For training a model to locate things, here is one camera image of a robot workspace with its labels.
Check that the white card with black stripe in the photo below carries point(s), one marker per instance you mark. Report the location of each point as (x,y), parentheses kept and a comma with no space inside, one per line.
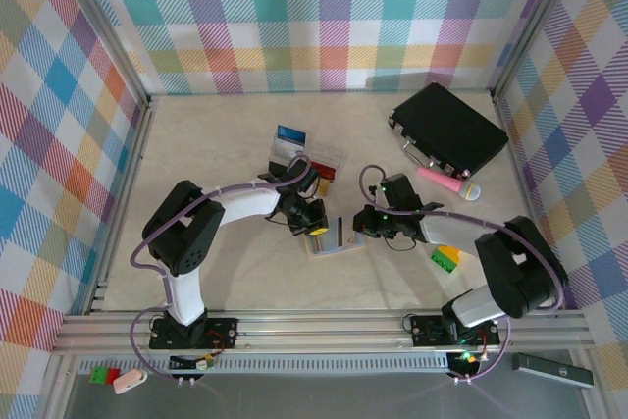
(338,232)

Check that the tan card holder blue lining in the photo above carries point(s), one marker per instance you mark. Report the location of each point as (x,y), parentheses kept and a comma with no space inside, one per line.
(343,242)

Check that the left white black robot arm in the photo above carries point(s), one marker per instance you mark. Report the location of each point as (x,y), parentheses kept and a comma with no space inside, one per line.
(245,203)

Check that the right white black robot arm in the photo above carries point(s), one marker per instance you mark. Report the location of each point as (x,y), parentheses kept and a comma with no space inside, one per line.
(451,232)

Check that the gold credit card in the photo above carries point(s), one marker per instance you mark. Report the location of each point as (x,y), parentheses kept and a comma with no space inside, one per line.
(326,188)

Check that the red credit card white logo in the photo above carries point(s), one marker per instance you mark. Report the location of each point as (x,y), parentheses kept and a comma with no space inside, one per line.
(328,171)

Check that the clear acrylic card stand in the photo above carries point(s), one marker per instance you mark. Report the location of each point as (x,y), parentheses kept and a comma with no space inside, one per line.
(329,150)

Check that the white credit card orange logo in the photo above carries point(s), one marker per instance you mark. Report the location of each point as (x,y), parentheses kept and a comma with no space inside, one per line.
(284,149)

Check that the blue credit card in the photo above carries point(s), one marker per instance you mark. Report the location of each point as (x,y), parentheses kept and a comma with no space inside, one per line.
(292,134)

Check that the black briefcase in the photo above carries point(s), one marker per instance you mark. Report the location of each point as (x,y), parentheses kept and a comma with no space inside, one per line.
(451,129)

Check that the green yellow toy brick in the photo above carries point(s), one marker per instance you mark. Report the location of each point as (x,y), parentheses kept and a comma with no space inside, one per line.
(445,259)

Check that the small wiring connector board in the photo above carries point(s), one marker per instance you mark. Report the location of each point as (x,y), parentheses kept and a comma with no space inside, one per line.
(203,364)
(466,357)

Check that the black flat device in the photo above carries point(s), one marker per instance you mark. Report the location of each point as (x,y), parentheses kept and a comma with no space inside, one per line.
(549,370)

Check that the pink eraser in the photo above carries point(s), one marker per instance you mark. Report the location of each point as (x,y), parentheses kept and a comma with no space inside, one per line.
(128,382)

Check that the red green block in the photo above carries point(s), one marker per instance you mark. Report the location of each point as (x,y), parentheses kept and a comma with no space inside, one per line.
(100,375)

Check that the aluminium mounting rail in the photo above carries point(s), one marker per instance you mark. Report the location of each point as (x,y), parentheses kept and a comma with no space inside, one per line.
(319,335)

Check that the aluminium side rail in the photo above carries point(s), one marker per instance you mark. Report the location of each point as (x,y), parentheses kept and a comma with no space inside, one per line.
(527,183)
(125,193)

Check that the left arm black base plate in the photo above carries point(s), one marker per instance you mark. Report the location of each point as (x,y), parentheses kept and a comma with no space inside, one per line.
(223,333)

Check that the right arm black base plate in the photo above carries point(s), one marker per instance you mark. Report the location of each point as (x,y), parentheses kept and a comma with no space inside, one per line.
(422,330)

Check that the aluminium frame post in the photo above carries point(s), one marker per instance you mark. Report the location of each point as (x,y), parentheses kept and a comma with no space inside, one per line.
(105,31)
(535,21)

